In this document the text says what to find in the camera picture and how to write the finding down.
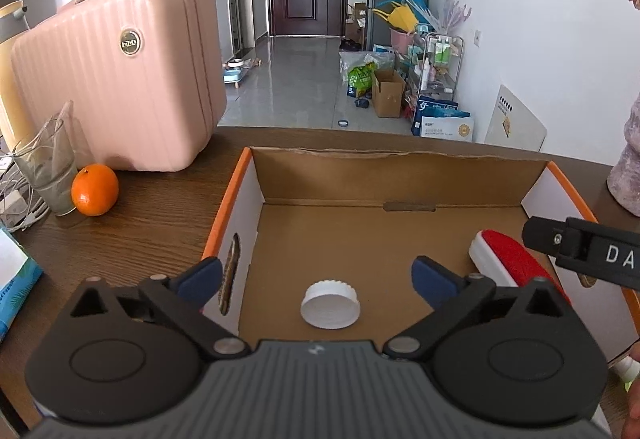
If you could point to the green plastic bag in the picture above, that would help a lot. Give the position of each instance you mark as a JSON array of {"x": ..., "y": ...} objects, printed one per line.
[{"x": 361, "y": 80}]

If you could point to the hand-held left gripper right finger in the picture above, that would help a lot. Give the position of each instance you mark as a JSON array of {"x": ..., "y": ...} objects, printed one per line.
[{"x": 432, "y": 280}]

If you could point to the brown carton by door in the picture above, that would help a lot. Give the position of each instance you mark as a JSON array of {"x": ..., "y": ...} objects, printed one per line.
[{"x": 357, "y": 19}]

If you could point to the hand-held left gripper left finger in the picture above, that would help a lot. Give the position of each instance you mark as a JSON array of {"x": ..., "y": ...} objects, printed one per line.
[{"x": 201, "y": 276}]

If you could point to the white power strip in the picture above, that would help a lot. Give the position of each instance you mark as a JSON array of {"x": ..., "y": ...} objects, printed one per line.
[{"x": 10, "y": 209}]

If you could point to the pink bucket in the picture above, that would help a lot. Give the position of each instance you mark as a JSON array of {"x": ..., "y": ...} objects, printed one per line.
[{"x": 401, "y": 41}]

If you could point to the clear glass cup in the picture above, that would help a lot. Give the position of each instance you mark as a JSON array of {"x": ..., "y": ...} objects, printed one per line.
[{"x": 55, "y": 189}]

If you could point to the white jar lid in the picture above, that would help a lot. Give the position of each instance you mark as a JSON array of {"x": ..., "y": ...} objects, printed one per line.
[{"x": 330, "y": 306}]

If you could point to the orange fruit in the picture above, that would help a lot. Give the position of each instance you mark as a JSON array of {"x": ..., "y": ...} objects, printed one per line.
[{"x": 95, "y": 191}]

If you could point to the yellow bag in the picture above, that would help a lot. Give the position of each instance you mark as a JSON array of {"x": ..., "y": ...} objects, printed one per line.
[{"x": 402, "y": 18}]

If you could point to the blue tissue pack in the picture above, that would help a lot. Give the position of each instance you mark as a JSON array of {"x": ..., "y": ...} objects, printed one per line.
[{"x": 15, "y": 289}]

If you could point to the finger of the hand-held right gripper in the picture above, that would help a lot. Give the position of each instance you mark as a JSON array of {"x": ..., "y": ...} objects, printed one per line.
[{"x": 542, "y": 235}]

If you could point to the pet feeding bowl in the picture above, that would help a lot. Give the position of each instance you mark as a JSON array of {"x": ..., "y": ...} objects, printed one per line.
[{"x": 237, "y": 71}]

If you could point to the purple feather decoration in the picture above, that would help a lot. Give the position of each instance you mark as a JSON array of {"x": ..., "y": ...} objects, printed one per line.
[{"x": 455, "y": 11}]

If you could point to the yellow thermos jug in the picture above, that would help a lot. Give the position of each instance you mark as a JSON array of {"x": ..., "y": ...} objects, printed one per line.
[{"x": 12, "y": 119}]

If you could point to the metal storage rack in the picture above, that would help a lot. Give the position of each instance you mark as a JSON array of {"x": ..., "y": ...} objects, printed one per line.
[{"x": 440, "y": 69}]

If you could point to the purple textured vase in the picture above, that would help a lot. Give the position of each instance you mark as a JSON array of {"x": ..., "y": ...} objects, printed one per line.
[{"x": 627, "y": 169}]

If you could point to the red and white lint brush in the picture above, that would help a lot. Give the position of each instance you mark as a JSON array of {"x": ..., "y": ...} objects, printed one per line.
[{"x": 505, "y": 254}]

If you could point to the small open cardboard box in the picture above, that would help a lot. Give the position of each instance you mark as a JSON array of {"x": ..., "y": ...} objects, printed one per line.
[{"x": 387, "y": 94}]

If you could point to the blue and white carton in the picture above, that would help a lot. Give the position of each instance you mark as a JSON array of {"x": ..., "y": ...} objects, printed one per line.
[{"x": 442, "y": 124}]

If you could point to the white board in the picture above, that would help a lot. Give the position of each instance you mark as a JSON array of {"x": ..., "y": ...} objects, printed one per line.
[{"x": 515, "y": 121}]

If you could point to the white bottle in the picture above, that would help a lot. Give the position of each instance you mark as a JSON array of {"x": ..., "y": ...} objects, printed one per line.
[{"x": 627, "y": 369}]

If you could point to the orange-edged cardboard box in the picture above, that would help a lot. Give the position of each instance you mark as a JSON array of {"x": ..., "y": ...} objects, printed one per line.
[{"x": 350, "y": 239}]

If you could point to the pink ribbed suitcase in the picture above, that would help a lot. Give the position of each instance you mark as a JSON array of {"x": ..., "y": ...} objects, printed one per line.
[{"x": 125, "y": 94}]

